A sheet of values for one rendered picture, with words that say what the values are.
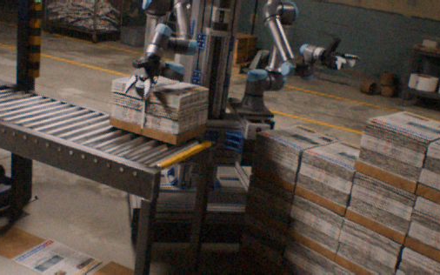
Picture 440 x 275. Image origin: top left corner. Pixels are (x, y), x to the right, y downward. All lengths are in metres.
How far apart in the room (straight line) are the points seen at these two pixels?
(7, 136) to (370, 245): 1.69
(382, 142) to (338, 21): 7.03
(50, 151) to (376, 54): 7.35
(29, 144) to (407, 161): 1.62
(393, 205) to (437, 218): 0.19
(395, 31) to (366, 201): 6.85
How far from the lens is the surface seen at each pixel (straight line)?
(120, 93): 2.53
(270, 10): 3.07
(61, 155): 2.36
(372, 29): 9.15
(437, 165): 2.23
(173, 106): 2.37
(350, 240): 2.49
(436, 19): 9.03
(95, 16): 9.91
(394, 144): 2.29
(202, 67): 3.18
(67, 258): 3.04
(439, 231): 2.29
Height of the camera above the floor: 1.59
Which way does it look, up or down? 17 degrees down
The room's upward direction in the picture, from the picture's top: 8 degrees clockwise
